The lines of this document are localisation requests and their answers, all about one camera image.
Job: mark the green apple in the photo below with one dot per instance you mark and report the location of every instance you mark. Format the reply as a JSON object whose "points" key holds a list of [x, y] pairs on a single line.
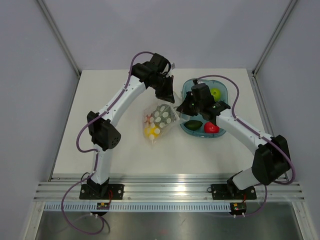
{"points": [[216, 93]]}

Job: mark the aluminium mounting rail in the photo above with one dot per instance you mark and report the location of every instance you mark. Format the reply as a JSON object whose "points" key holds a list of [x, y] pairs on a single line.
{"points": [[162, 188]]}

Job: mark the right small circuit board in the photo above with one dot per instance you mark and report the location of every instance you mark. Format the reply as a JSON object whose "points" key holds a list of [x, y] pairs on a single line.
{"points": [[239, 207]]}

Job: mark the smooth red apple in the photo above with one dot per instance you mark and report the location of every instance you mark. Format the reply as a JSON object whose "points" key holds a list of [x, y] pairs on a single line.
{"points": [[210, 128]]}

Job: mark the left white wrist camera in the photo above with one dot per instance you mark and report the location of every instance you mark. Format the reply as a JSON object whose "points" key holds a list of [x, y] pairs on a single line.
{"points": [[173, 66]]}

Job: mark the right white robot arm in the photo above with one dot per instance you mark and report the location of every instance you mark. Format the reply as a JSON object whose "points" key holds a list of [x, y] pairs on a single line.
{"points": [[271, 157]]}

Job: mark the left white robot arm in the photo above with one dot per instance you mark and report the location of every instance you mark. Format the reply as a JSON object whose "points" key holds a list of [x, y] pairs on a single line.
{"points": [[102, 125]]}

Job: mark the yellow fruit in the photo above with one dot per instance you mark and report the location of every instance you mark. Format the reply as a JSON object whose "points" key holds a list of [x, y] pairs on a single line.
{"points": [[151, 133]]}

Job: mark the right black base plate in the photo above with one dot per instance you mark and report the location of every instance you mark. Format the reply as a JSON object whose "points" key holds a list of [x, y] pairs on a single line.
{"points": [[224, 191]]}

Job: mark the white slotted cable duct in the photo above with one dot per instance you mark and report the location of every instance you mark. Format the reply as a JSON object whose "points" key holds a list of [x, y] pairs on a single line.
{"points": [[139, 207]]}

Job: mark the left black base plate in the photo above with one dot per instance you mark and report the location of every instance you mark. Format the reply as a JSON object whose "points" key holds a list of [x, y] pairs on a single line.
{"points": [[114, 191]]}

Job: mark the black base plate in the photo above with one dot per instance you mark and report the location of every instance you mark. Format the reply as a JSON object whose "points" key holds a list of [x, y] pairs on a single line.
{"points": [[114, 191], [224, 191]]}

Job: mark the small circuit board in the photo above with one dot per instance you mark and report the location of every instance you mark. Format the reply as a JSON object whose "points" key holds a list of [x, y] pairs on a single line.
{"points": [[239, 207], [103, 206]]}

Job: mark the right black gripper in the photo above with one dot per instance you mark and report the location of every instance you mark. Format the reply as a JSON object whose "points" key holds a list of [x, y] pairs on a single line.
{"points": [[184, 108]]}

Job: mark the left aluminium frame post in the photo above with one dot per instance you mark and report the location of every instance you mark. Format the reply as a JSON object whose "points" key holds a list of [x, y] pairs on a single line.
{"points": [[58, 36]]}

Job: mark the wrinkled red fruit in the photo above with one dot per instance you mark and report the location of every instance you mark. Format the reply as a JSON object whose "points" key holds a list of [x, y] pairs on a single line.
{"points": [[149, 119]]}

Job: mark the dark green avocado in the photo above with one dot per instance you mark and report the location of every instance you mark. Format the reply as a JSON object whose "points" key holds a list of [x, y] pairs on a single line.
{"points": [[193, 125]]}

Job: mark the left small circuit board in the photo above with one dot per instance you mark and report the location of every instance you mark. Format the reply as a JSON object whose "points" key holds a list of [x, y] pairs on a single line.
{"points": [[103, 206]]}

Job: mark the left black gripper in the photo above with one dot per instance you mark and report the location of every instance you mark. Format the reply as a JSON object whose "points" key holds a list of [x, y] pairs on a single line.
{"points": [[168, 94]]}

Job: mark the clear dotted zip bag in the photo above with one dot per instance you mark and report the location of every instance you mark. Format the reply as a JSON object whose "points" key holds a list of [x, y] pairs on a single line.
{"points": [[167, 129]]}

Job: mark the aluminium frame post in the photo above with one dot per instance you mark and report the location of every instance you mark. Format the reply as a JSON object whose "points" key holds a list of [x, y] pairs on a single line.
{"points": [[58, 36], [275, 35]]}

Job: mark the teal plastic tray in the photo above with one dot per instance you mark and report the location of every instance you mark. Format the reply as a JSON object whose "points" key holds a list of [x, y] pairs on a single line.
{"points": [[200, 132]]}

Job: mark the right aluminium frame post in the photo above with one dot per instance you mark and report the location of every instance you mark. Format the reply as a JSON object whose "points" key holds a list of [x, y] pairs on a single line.
{"points": [[275, 35]]}

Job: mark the green netted melon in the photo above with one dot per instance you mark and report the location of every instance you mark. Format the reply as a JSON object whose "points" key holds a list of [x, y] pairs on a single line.
{"points": [[164, 115]]}

